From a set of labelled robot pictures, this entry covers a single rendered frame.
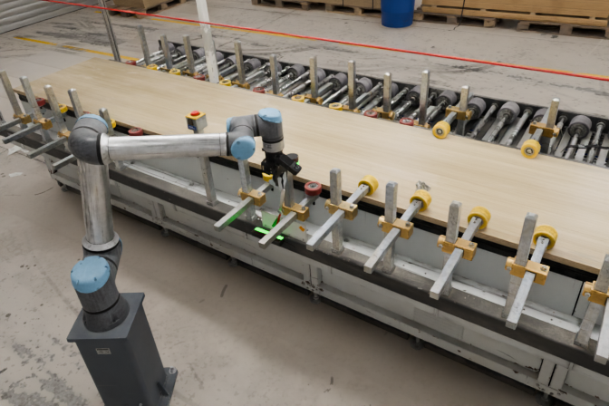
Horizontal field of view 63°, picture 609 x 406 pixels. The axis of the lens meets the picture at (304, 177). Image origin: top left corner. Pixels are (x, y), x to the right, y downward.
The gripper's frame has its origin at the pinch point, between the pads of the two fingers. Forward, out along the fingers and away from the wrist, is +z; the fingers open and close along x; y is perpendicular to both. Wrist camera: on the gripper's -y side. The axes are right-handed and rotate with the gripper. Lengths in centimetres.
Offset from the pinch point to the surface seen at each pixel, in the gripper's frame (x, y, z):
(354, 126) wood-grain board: -84, 10, 11
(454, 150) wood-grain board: -83, -48, 11
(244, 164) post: -6.4, 26.0, -1.9
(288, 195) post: -5.9, 1.5, 7.2
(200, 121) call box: -7, 50, -18
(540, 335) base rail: -4, -110, 31
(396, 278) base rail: -4, -53, 31
